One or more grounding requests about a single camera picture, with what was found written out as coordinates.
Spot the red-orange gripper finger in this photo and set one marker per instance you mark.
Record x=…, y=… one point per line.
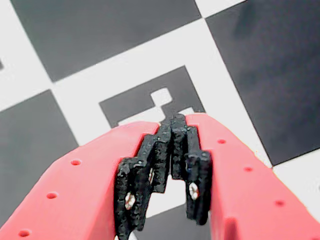
x=250, y=195
x=75, y=190

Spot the black white marker checkerboard mat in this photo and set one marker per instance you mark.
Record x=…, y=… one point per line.
x=112, y=32

